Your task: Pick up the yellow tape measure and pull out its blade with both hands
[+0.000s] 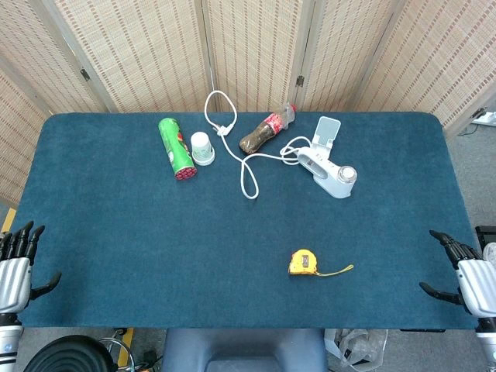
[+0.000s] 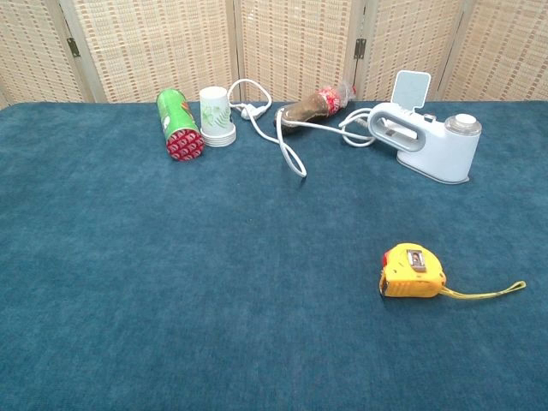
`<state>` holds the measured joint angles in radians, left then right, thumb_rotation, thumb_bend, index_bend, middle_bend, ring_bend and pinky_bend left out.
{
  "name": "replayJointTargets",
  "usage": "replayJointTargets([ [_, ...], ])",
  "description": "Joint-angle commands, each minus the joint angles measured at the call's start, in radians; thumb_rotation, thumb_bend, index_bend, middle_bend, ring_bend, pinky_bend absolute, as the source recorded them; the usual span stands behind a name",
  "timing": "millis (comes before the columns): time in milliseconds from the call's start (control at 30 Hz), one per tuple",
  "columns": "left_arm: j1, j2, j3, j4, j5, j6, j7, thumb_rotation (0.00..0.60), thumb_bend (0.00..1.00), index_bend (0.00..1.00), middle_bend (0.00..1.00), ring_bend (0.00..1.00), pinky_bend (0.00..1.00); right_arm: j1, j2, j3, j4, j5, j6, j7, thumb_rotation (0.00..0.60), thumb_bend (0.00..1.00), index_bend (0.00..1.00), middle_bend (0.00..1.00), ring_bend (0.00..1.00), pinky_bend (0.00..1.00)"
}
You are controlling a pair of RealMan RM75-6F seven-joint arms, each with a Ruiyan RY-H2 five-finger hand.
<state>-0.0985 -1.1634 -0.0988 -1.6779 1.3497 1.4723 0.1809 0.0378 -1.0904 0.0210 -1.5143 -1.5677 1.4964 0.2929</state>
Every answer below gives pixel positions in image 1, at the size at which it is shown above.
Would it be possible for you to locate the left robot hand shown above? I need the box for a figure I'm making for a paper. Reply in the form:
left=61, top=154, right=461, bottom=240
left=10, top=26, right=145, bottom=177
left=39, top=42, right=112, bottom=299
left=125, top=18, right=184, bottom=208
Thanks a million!
left=0, top=220, right=63, bottom=315

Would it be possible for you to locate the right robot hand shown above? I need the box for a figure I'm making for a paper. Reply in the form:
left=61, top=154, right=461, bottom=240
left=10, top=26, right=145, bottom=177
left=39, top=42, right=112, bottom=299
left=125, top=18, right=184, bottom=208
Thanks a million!
left=418, top=229, right=496, bottom=326

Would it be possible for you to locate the yellow tape measure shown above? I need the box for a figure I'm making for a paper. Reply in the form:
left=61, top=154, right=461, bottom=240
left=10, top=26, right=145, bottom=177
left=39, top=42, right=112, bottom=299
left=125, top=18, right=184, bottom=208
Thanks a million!
left=288, top=250, right=355, bottom=277

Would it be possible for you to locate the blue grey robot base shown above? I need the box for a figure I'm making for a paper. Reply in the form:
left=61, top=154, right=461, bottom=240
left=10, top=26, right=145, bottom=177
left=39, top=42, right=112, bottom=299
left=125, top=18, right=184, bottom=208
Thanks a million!
left=160, top=328, right=329, bottom=372

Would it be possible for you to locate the black box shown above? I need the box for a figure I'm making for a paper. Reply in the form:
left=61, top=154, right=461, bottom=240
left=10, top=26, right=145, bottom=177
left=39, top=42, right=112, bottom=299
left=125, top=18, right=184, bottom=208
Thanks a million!
left=474, top=225, right=496, bottom=253

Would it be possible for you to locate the black round stool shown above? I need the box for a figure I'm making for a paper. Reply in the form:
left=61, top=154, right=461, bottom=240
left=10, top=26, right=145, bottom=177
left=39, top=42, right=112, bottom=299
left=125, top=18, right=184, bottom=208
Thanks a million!
left=22, top=335, right=119, bottom=372

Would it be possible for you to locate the clear plastic bag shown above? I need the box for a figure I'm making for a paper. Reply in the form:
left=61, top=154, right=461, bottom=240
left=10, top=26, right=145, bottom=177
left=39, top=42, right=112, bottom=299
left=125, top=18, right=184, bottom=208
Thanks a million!
left=323, top=329, right=389, bottom=368

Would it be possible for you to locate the white power strip on floor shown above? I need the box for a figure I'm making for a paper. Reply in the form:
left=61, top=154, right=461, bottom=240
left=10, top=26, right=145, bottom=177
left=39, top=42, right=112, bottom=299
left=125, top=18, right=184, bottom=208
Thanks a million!
left=470, top=110, right=496, bottom=126

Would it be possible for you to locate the green chip can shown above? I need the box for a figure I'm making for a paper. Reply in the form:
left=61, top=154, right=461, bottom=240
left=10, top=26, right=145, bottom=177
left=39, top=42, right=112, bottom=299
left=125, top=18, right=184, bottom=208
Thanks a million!
left=157, top=117, right=198, bottom=181

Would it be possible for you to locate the white phone stand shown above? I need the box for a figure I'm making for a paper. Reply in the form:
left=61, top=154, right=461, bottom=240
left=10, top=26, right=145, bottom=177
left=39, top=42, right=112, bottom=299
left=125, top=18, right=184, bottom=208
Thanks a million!
left=312, top=115, right=342, bottom=152

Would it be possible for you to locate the white paper cup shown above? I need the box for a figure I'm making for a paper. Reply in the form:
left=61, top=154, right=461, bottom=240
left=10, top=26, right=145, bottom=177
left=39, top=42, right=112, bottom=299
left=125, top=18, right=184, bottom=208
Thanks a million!
left=190, top=131, right=216, bottom=167

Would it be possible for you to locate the blue table mat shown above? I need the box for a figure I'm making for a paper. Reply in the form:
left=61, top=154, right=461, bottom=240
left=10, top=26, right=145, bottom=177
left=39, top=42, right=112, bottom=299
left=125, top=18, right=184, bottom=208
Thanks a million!
left=10, top=112, right=481, bottom=331

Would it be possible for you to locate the cola plastic bottle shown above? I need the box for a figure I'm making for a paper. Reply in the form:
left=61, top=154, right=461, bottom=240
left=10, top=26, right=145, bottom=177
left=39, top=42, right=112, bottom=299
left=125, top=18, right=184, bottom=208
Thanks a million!
left=239, top=103, right=298, bottom=155

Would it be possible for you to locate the bamboo folding screen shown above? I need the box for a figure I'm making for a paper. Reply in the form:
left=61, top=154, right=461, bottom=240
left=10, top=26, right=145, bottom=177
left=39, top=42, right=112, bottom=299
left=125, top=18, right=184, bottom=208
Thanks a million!
left=0, top=0, right=496, bottom=208

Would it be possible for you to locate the white power strip with handle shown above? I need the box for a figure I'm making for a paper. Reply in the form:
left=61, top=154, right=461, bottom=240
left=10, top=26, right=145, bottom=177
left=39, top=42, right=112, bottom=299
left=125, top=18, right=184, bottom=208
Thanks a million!
left=296, top=146, right=358, bottom=200

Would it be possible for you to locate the white power cable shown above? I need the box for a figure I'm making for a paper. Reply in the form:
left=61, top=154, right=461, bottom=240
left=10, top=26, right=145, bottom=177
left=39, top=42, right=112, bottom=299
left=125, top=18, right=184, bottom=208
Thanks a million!
left=203, top=90, right=312, bottom=201

